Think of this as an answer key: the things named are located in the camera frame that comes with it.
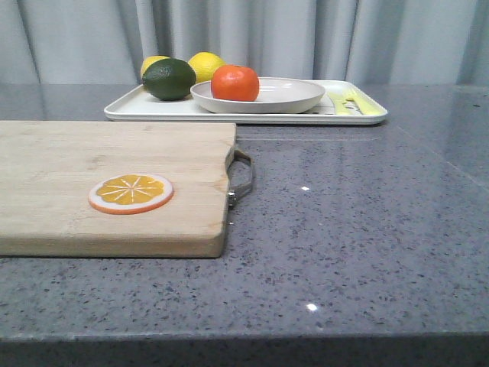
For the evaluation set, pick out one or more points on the cream shallow plate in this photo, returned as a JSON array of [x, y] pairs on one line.
[[276, 96]]

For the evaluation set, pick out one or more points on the orange mandarin fruit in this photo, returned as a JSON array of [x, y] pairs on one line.
[[236, 83]]

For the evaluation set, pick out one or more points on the cream rectangular bear tray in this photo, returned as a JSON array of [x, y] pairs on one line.
[[140, 105]]

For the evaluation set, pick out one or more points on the orange slice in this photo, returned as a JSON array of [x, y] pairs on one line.
[[131, 194]]

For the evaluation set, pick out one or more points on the yellow lemon right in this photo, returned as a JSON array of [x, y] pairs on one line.
[[204, 65]]

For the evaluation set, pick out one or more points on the dark green lime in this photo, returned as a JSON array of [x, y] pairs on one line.
[[169, 79]]

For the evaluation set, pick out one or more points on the yellow lemon behind lime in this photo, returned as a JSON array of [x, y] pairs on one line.
[[148, 61]]

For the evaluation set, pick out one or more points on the wooden cutting board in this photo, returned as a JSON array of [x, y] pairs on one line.
[[49, 167]]

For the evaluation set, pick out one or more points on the grey curtain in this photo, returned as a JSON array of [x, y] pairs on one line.
[[385, 42]]

